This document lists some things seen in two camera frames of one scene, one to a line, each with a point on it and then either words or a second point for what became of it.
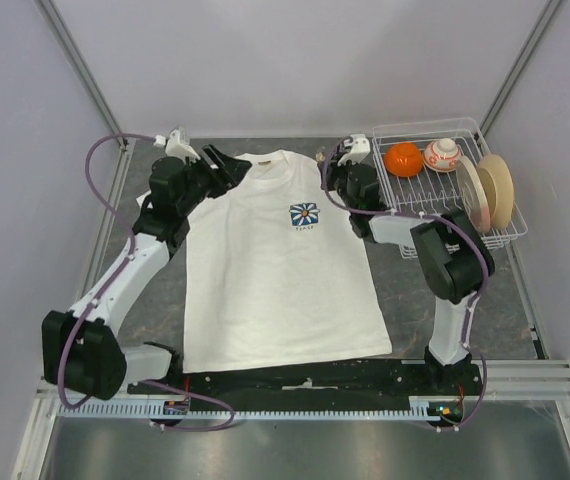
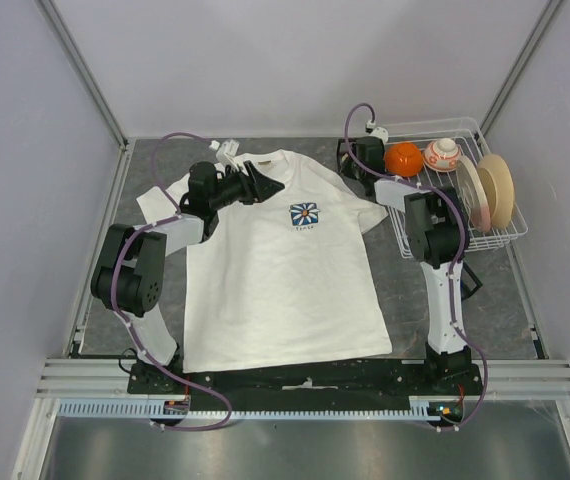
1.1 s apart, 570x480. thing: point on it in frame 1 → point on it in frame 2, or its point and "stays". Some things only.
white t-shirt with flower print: [275, 272] stays
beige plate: [499, 185] stays
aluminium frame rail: [502, 381] stays
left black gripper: [234, 170] → [256, 186]
